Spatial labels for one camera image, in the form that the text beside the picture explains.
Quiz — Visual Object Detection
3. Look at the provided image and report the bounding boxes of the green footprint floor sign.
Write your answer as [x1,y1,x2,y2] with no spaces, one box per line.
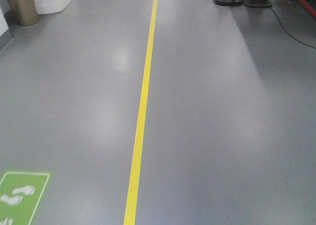
[0,170,53,225]

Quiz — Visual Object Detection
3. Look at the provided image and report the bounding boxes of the black floor cable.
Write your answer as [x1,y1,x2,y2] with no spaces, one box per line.
[238,0,316,49]

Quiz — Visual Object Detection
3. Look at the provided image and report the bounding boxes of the brown cardboard tube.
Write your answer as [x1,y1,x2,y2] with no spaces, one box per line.
[7,0,39,26]

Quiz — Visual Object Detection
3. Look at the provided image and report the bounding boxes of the yellow floor line tape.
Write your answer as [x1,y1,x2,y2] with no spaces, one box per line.
[123,0,158,225]

